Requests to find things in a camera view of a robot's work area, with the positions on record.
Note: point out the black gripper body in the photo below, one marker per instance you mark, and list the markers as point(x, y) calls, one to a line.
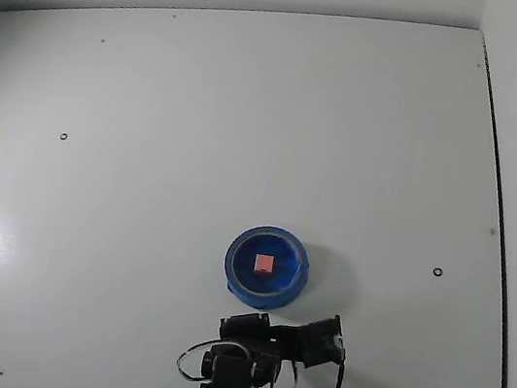
point(243, 326)

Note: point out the small orange cube block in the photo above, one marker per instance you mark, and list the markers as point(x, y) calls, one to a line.
point(264, 264)

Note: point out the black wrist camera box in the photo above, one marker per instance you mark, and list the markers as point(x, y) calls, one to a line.
point(323, 342)

